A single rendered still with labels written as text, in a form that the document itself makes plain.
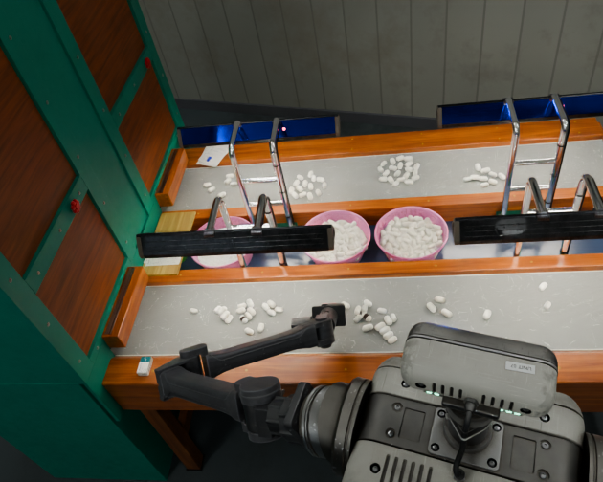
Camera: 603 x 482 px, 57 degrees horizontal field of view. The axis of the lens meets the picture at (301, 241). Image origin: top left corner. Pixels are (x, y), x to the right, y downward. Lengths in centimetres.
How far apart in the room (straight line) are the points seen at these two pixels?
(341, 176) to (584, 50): 166
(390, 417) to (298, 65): 316
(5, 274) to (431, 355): 113
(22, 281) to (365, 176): 138
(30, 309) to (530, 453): 125
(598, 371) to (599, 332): 16
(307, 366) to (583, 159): 139
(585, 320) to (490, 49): 196
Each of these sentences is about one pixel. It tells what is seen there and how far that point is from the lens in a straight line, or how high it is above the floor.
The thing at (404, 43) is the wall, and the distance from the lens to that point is 355.
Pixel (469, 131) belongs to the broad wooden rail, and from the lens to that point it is 253.
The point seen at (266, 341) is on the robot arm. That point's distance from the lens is 148.
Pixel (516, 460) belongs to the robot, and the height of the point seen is 145.
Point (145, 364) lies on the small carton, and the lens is 191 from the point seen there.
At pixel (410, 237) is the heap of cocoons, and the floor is 73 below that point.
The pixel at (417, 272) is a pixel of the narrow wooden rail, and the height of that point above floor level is 76.
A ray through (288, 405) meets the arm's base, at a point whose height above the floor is 139.
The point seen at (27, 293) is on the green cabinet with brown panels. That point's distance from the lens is 164.
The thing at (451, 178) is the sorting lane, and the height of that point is 74.
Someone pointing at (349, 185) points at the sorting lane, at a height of 74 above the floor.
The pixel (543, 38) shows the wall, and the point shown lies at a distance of 345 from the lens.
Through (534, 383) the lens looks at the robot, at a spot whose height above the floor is 164.
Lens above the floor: 228
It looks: 46 degrees down
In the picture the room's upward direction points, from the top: 13 degrees counter-clockwise
